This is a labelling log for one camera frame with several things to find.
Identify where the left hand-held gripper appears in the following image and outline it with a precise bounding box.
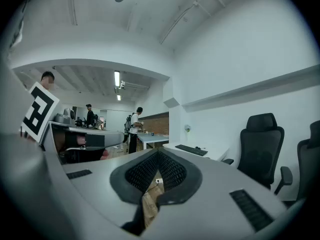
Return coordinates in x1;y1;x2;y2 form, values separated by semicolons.
20;81;125;164

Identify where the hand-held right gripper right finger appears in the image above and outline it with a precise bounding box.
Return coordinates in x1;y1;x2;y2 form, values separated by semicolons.
142;147;288;240

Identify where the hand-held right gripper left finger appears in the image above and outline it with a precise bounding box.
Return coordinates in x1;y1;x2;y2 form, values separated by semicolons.
62;147;160;236

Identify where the black keyboard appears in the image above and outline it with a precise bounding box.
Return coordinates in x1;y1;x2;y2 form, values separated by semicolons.
174;144;209;157

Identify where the grey rounded machine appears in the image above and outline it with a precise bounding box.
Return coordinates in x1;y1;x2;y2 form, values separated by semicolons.
53;107;76;125

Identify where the light blue table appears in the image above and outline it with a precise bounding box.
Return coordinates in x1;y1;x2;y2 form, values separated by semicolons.
136;131;170;150

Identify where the black mesh office chair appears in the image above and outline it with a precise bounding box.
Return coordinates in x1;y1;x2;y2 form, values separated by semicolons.
296;120;320;206
221;112;294;196

